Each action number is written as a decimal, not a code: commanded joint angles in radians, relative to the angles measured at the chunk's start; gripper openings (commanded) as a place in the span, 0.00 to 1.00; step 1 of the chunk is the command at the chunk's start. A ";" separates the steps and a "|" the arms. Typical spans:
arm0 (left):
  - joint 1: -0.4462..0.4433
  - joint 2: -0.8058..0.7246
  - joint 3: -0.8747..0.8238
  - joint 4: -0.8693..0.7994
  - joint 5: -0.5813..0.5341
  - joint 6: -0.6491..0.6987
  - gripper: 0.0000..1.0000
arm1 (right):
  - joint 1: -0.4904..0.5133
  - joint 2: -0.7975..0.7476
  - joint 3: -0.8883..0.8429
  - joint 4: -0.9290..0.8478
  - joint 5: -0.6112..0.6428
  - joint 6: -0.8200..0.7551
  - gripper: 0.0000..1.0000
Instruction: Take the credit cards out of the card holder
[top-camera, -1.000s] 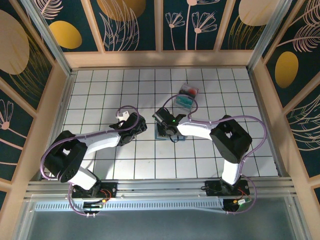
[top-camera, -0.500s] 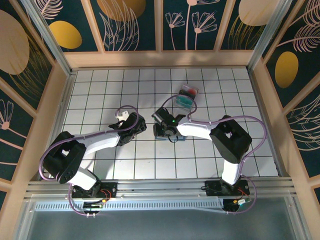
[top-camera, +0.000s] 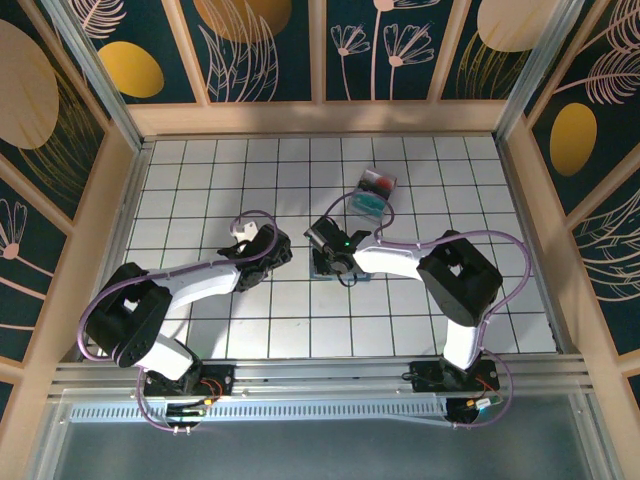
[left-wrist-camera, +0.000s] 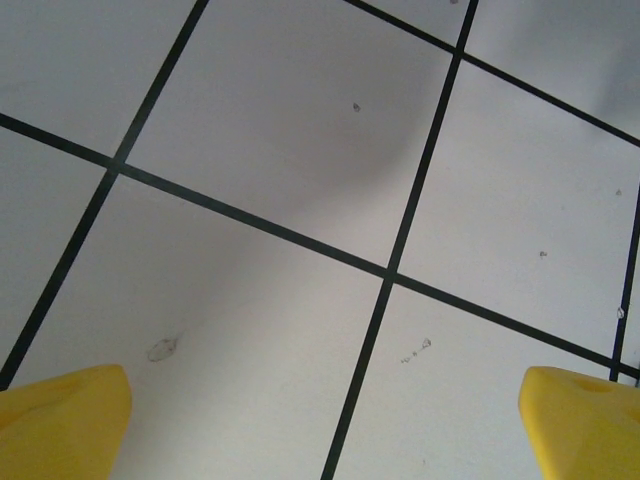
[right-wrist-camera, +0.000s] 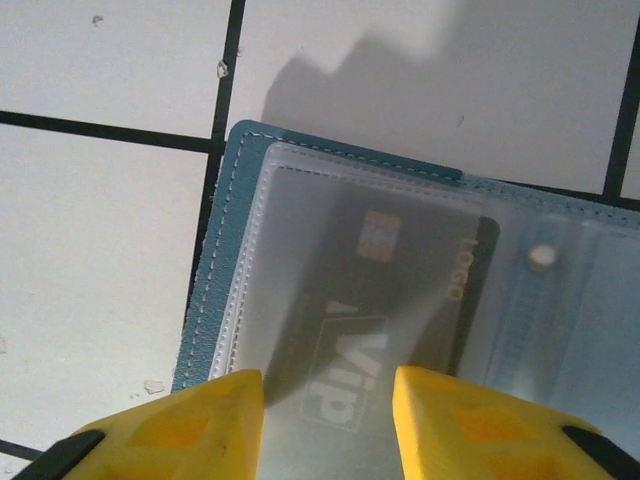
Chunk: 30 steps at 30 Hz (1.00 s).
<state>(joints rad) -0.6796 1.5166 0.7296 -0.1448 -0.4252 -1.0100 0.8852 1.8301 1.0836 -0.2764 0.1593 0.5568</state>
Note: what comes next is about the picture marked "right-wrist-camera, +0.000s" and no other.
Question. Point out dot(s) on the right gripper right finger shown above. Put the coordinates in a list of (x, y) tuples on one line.
[(475, 435)]

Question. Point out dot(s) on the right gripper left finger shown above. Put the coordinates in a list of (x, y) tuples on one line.
[(200, 430)]

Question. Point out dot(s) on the black VIP card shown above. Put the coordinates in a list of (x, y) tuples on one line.
[(400, 300)]

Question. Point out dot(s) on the teal leather card holder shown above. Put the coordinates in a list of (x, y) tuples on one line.
[(235, 240)]

